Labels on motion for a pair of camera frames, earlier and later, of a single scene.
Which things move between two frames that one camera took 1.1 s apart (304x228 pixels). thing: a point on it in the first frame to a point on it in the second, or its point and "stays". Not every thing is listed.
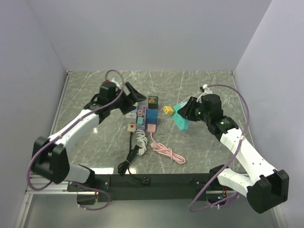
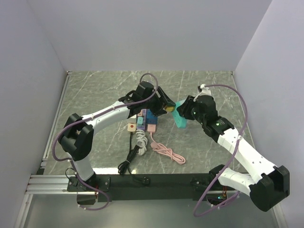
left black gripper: [131, 99] to [162, 102]
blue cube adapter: [152, 116] stays
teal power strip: [182, 122] stays
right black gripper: [186, 111] stays
